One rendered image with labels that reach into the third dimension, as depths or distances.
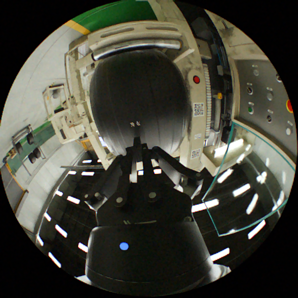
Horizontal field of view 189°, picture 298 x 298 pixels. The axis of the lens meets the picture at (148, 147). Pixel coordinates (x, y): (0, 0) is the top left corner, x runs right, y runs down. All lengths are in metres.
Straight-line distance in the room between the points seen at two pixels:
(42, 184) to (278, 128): 11.94
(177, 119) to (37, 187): 11.39
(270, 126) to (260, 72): 0.25
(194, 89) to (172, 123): 0.30
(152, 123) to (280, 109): 0.55
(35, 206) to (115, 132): 11.61
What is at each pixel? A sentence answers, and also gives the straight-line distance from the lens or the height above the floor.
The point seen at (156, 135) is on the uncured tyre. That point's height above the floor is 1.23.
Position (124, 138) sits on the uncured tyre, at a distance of 0.23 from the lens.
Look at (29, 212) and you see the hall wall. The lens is 11.82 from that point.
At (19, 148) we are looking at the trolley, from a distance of 5.20.
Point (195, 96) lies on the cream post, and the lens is 0.50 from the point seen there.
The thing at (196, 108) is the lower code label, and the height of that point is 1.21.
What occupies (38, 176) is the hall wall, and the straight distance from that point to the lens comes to 11.26.
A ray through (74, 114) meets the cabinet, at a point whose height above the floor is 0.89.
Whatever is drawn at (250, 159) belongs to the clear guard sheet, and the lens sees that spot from 0.60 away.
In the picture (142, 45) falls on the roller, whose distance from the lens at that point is 0.40.
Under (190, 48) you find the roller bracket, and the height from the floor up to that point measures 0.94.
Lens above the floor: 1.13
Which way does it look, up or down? 32 degrees up
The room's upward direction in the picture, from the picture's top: 168 degrees clockwise
